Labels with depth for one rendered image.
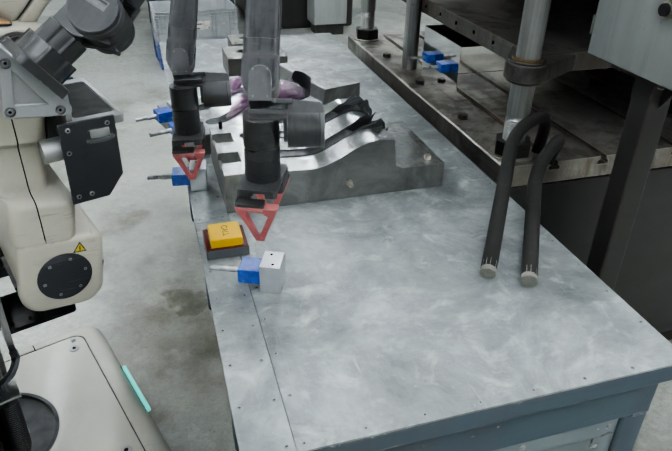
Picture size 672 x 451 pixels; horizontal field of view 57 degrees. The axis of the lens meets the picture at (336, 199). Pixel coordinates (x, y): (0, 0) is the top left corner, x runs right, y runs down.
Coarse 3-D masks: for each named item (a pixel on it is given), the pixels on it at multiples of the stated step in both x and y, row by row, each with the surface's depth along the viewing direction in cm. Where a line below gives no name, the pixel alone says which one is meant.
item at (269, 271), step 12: (276, 252) 111; (216, 264) 111; (240, 264) 110; (252, 264) 110; (264, 264) 108; (276, 264) 108; (240, 276) 109; (252, 276) 109; (264, 276) 108; (276, 276) 108; (264, 288) 109; (276, 288) 109
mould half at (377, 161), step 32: (224, 128) 149; (288, 160) 136; (320, 160) 136; (352, 160) 135; (384, 160) 138; (416, 160) 144; (224, 192) 132; (288, 192) 135; (320, 192) 137; (352, 192) 139; (384, 192) 142
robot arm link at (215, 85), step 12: (180, 48) 128; (180, 60) 128; (180, 72) 128; (192, 72) 130; (204, 72) 131; (216, 72) 132; (204, 84) 131; (216, 84) 131; (228, 84) 132; (204, 96) 130; (216, 96) 131; (228, 96) 131
